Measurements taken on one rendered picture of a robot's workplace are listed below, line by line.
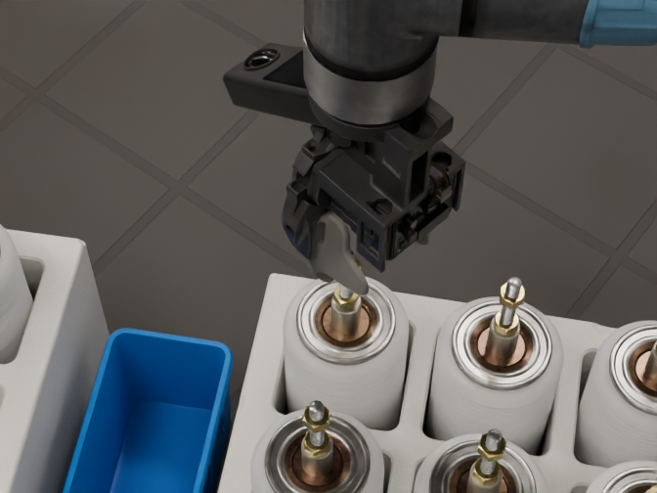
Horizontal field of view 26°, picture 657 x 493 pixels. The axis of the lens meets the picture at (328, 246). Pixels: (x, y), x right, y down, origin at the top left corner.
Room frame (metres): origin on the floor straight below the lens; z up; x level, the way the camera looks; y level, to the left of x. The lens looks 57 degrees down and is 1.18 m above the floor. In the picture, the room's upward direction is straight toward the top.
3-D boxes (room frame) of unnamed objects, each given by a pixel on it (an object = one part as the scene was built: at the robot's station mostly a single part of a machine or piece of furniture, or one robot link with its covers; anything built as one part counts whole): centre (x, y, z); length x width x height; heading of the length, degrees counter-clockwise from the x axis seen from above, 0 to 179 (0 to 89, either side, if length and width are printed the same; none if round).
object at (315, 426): (0.42, 0.01, 0.32); 0.02 x 0.02 x 0.01; 19
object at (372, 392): (0.54, -0.01, 0.16); 0.10 x 0.10 x 0.18
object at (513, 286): (0.52, -0.13, 0.30); 0.01 x 0.01 x 0.08
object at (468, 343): (0.52, -0.13, 0.25); 0.08 x 0.08 x 0.01
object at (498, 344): (0.52, -0.13, 0.26); 0.02 x 0.02 x 0.03
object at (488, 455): (0.40, -0.11, 0.32); 0.02 x 0.02 x 0.01; 72
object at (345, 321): (0.54, -0.01, 0.26); 0.02 x 0.02 x 0.03
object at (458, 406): (0.52, -0.13, 0.16); 0.10 x 0.10 x 0.18
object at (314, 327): (0.54, -0.01, 0.25); 0.08 x 0.08 x 0.01
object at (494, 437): (0.40, -0.11, 0.30); 0.01 x 0.01 x 0.08
